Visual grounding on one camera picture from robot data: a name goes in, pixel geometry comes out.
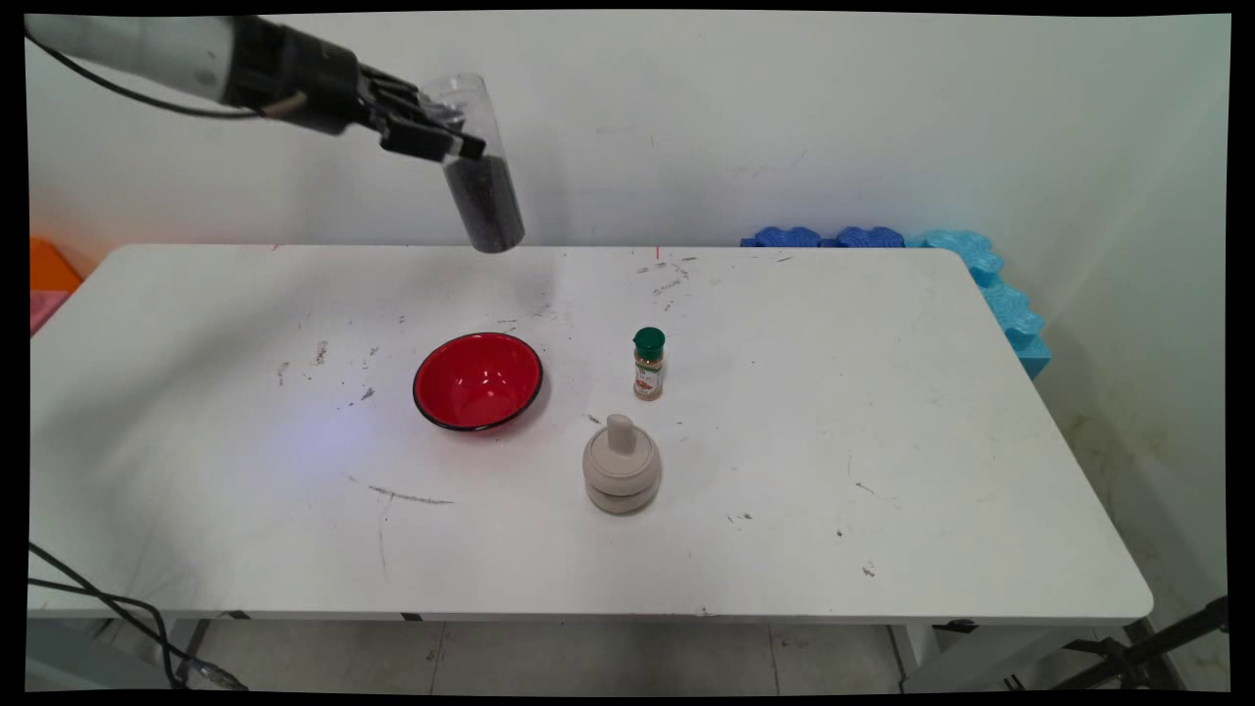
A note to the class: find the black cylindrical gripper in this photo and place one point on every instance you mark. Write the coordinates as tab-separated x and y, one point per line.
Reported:
304	74

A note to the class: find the clear jar with black seeds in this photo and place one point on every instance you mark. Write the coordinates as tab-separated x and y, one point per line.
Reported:
485	206

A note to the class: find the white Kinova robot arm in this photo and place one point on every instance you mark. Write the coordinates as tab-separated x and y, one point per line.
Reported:
127	49

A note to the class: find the red bowl with black rim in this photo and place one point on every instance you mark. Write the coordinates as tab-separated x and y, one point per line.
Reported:
477	378

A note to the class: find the spice bottle with green cap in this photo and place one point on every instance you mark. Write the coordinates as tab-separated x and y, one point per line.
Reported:
648	368

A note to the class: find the beige pestle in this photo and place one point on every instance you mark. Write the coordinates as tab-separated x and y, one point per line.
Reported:
620	431

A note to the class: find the dark blue foam piece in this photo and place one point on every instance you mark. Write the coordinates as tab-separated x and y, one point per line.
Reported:
784	237
868	237

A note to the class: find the orange foam block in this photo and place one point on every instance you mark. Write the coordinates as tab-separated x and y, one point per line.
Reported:
49	267

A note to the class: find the pink foam block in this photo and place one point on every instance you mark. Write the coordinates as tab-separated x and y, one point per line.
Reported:
44	309

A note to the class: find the light blue foam piece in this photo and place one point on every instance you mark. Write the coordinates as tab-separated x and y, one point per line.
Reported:
1010	314
961	250
1034	358

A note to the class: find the black tripod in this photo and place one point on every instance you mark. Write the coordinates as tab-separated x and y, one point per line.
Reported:
1137	657

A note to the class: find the white table leg frame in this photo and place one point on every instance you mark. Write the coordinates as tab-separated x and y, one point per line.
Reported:
966	662
69	657

